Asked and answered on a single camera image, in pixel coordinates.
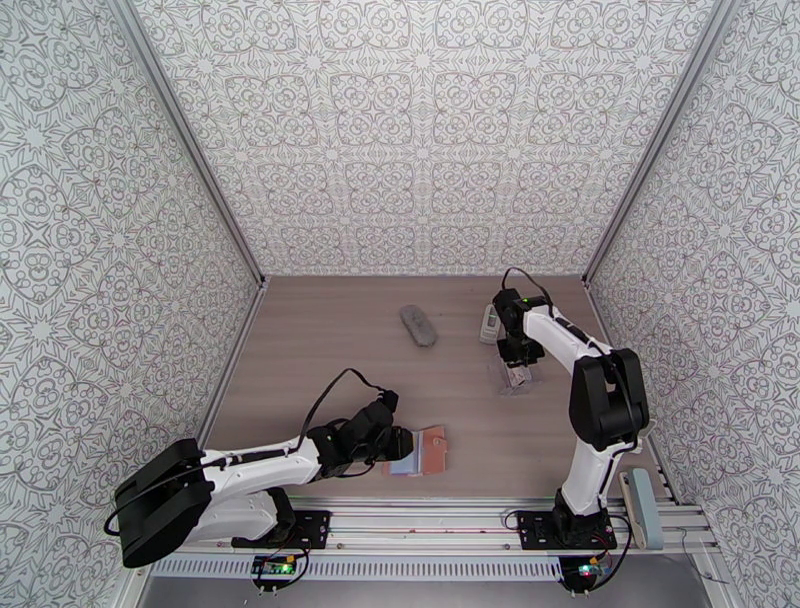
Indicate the white floral VIP card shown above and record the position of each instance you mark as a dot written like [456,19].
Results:
[519,380]

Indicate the clear acrylic card box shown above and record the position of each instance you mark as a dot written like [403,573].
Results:
[506,389]

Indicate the pink leather card holder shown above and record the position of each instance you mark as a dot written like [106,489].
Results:
[431,459]

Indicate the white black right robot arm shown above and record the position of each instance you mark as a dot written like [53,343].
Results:
[606,400]

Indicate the white remote control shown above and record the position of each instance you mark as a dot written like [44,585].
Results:
[487,334]

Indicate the grey felt oblong case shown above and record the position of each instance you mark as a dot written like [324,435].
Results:
[417,325]

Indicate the green circuit board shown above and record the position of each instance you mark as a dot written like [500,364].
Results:
[275,567]
[587,570]

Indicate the teal block with beige edge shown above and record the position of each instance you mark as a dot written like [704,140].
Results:
[647,512]

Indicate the aluminium mounting rail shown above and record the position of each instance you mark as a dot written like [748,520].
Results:
[425,519]

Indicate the aluminium wall base strip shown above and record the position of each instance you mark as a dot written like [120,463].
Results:
[594,297]
[250,312]

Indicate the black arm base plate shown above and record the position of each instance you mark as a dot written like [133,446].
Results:
[312,528]
[534,531]

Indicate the aluminium corner post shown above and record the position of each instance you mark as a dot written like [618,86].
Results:
[190,139]
[650,139]

